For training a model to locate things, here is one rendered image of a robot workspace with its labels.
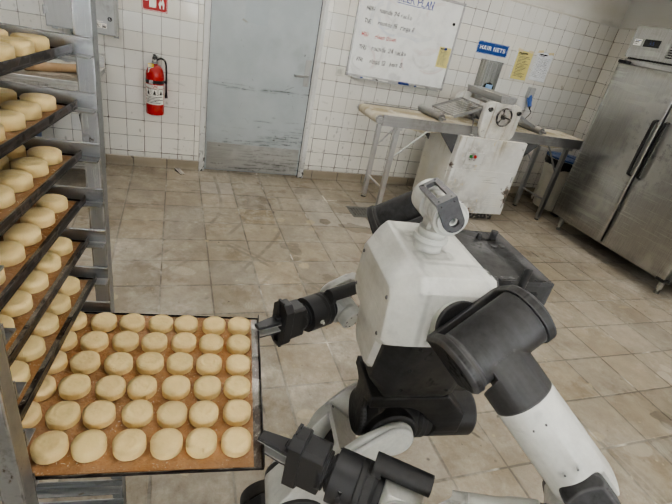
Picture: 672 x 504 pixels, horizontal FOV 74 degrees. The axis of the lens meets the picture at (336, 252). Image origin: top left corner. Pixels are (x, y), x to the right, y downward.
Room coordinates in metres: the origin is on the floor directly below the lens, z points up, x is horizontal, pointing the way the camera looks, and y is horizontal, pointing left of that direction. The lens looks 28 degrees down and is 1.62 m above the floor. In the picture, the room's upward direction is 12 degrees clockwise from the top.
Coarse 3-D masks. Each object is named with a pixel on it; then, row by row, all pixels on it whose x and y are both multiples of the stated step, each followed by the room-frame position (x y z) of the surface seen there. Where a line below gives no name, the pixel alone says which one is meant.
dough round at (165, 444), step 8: (160, 432) 0.49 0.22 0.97; (168, 432) 0.49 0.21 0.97; (176, 432) 0.49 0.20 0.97; (152, 440) 0.47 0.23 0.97; (160, 440) 0.47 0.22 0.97; (168, 440) 0.47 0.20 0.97; (176, 440) 0.48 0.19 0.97; (152, 448) 0.46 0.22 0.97; (160, 448) 0.46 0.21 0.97; (168, 448) 0.46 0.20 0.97; (176, 448) 0.46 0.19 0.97; (160, 456) 0.45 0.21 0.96; (168, 456) 0.45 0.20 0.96
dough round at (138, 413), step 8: (136, 400) 0.54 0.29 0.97; (144, 400) 0.54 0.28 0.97; (128, 408) 0.52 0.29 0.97; (136, 408) 0.52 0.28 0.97; (144, 408) 0.52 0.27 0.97; (152, 408) 0.53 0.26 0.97; (128, 416) 0.50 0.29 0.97; (136, 416) 0.51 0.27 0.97; (144, 416) 0.51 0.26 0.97; (152, 416) 0.52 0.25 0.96; (128, 424) 0.49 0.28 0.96; (136, 424) 0.50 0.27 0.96; (144, 424) 0.50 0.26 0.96
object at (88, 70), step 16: (80, 0) 0.78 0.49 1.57; (80, 16) 0.77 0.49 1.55; (80, 32) 0.77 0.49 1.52; (96, 32) 0.80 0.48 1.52; (96, 48) 0.80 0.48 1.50; (80, 64) 0.77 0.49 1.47; (96, 64) 0.79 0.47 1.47; (80, 80) 0.77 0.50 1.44; (96, 80) 0.78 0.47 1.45; (96, 112) 0.78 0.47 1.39; (96, 128) 0.78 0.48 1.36; (96, 176) 0.78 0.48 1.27; (96, 208) 0.78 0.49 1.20; (96, 224) 0.77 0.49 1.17; (96, 256) 0.77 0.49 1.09; (96, 288) 0.77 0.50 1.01; (112, 288) 0.80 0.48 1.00; (112, 304) 0.79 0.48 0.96
